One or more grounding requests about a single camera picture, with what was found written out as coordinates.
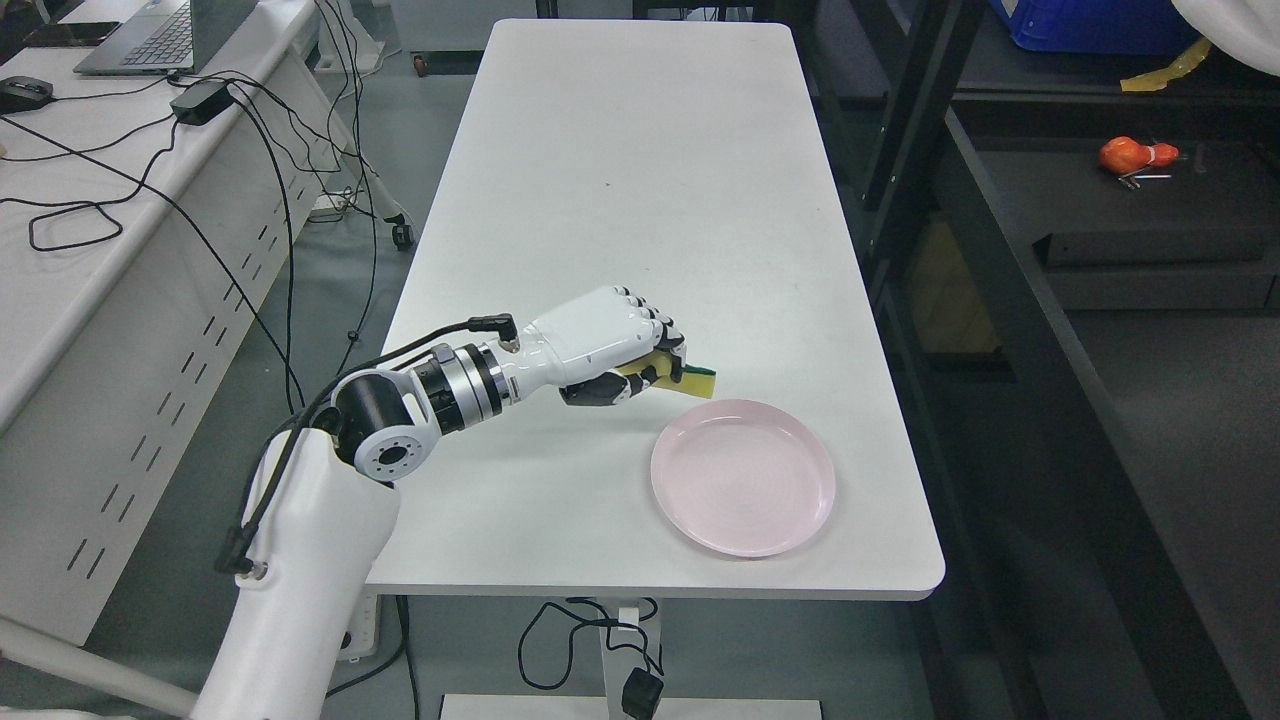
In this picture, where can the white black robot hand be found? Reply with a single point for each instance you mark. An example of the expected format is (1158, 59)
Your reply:
(598, 349)

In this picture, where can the green yellow sponge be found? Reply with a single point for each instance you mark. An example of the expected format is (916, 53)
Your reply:
(690, 378)

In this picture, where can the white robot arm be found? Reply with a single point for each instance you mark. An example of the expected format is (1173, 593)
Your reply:
(314, 526)

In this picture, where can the dark metal shelf rack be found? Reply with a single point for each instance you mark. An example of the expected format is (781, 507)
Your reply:
(1090, 371)

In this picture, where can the orange toy on shelf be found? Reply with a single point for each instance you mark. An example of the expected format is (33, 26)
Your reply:
(1126, 158)

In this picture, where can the pink round plate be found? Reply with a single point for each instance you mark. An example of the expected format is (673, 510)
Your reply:
(743, 478)

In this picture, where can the white work table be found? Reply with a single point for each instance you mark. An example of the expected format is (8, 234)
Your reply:
(683, 161)

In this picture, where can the black power brick under table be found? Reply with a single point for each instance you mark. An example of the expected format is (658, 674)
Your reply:
(641, 694)

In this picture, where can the white side desk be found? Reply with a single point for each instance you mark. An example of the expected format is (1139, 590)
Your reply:
(134, 253)

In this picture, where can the black power adapter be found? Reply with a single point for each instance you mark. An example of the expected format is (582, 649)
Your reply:
(202, 101)

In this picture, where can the grey laptop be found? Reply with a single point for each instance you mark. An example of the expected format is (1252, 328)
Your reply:
(167, 37)

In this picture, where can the blue plastic bin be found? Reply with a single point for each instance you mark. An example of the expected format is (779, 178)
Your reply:
(1096, 27)

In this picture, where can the black computer mouse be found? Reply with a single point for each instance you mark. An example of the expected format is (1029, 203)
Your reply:
(24, 93)

